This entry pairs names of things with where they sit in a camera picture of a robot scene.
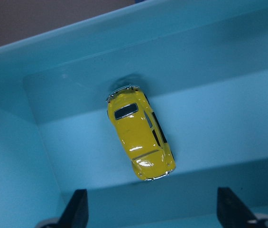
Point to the light blue plastic bin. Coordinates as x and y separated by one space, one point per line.
203 65

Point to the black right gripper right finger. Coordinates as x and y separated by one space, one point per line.
232 212

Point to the yellow beetle toy car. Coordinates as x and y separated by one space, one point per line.
140 133

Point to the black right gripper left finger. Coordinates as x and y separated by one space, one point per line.
76 213

